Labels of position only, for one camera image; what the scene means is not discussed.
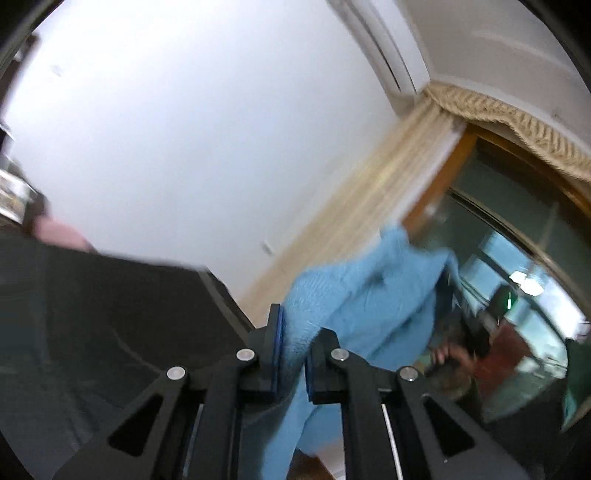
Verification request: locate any pile of pink white clothes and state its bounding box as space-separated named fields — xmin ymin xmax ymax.
xmin=30 ymin=215 xmax=98 ymax=252

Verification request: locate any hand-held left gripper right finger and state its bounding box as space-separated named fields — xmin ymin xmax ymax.
xmin=305 ymin=328 xmax=532 ymax=480

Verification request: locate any wooden framed window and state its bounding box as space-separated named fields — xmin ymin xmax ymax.
xmin=402 ymin=122 xmax=591 ymax=416

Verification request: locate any person's right hand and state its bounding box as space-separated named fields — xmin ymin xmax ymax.
xmin=429 ymin=344 xmax=476 ymax=376

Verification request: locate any white printed box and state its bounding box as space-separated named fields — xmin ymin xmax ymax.
xmin=0 ymin=168 xmax=35 ymax=222

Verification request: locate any beige curtain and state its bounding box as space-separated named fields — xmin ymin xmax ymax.
xmin=235 ymin=99 xmax=462 ymax=319

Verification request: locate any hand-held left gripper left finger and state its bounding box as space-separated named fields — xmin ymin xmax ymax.
xmin=53 ymin=304 xmax=285 ymax=480

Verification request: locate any light blue towel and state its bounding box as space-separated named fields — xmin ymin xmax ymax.
xmin=281 ymin=226 xmax=462 ymax=480

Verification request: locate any dark grey bed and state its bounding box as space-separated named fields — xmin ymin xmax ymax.
xmin=0 ymin=231 xmax=259 ymax=480

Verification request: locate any dark green cloth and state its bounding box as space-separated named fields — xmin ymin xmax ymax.
xmin=561 ymin=339 xmax=591 ymax=435

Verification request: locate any beige patterned curtain valance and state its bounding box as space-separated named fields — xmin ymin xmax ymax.
xmin=422 ymin=83 xmax=591 ymax=185

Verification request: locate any dark wooden headboard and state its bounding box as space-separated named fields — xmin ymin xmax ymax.
xmin=0 ymin=32 xmax=42 ymax=88

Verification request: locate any white air conditioner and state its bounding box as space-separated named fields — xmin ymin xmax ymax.
xmin=328 ymin=0 xmax=432 ymax=93

